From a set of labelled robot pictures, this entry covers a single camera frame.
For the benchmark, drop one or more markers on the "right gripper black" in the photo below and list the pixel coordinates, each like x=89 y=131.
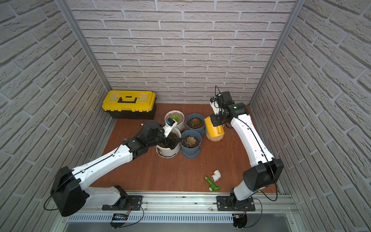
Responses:
x=214 y=121

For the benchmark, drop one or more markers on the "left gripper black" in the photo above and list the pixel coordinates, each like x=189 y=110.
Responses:
x=168 y=139

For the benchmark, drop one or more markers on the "large white pot succulent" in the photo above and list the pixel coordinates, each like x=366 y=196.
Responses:
x=167 y=152

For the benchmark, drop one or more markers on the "yellow watering can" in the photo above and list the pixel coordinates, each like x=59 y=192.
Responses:
x=213 y=131

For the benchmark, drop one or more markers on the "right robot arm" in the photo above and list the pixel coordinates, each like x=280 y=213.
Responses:
x=265 y=169

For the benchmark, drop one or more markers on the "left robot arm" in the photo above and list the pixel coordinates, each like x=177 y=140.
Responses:
x=68 y=188

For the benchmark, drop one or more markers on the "white pipe elbow fitting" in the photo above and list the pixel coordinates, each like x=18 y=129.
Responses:
x=216 y=176

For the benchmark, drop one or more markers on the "blue pot succulent front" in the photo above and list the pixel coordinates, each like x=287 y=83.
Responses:
x=191 y=144

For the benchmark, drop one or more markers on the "blue pot succulent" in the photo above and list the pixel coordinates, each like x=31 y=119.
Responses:
x=196 y=122
x=191 y=144

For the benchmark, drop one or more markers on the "blue pot succulent back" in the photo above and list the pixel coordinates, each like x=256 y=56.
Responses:
x=196 y=122

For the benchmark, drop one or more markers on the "white pot green succulent back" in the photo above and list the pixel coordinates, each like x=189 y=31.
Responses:
x=179 y=117

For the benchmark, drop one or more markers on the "yellow black toolbox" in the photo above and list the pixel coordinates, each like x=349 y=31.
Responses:
x=130 y=104

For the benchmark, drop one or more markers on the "green pipe fitting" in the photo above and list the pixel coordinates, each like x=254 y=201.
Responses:
x=212 y=186

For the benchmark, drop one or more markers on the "left controller board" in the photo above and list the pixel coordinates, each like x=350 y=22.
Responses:
x=118 y=220

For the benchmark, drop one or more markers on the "controller board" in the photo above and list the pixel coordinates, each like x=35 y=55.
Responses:
x=239 y=221
x=118 y=220

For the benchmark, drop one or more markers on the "right controller board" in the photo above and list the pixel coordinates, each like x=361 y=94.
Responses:
x=239 y=221

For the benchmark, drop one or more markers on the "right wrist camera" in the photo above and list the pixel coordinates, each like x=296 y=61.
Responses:
x=215 y=105

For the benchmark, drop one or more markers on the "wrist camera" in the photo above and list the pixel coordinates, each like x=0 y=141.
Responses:
x=215 y=105
x=170 y=123

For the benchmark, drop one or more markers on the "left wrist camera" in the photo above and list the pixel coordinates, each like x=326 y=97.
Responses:
x=170 y=123

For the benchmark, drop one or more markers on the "aluminium rail frame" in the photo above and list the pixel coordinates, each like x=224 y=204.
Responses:
x=171 y=207

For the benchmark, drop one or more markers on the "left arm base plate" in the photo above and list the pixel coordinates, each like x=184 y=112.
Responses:
x=124 y=202

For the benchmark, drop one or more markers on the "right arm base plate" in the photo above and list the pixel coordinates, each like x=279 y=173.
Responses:
x=230 y=203

